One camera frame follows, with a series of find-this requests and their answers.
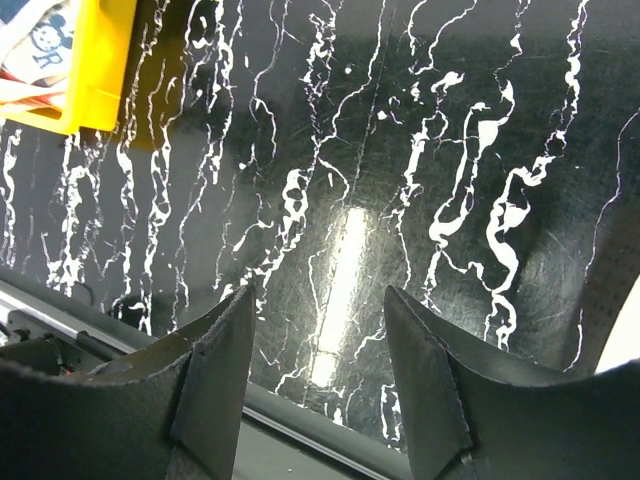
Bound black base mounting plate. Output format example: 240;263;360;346
1;281;411;479

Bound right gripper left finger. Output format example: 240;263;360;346
1;287;256;479

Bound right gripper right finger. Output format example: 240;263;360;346
384;287;639;479

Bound white perforated plastic basket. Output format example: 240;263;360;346
564;111;639;376

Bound blue patterned white towel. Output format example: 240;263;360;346
1;1;80;111

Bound yellow plastic tray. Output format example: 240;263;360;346
1;1;137;135

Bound black marble pattern mat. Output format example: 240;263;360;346
1;1;639;450

